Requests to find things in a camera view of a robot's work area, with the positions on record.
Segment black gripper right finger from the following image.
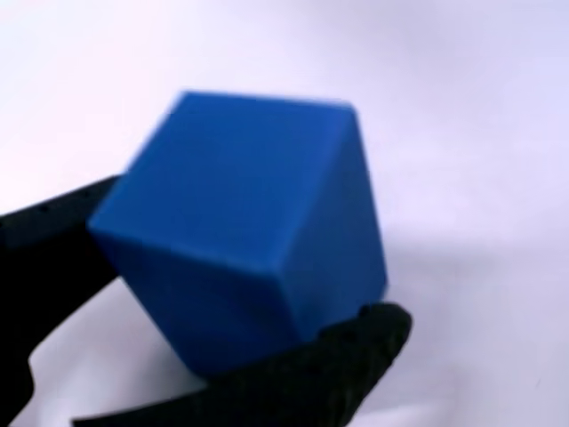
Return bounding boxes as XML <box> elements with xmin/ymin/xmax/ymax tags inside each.
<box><xmin>70</xmin><ymin>302</ymin><xmax>414</xmax><ymax>427</ymax></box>

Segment blue cube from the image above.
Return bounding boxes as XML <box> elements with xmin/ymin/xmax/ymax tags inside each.
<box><xmin>86</xmin><ymin>88</ymin><xmax>389</xmax><ymax>373</ymax></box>

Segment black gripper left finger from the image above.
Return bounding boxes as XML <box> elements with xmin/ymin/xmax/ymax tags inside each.
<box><xmin>0</xmin><ymin>175</ymin><xmax>124</xmax><ymax>427</ymax></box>

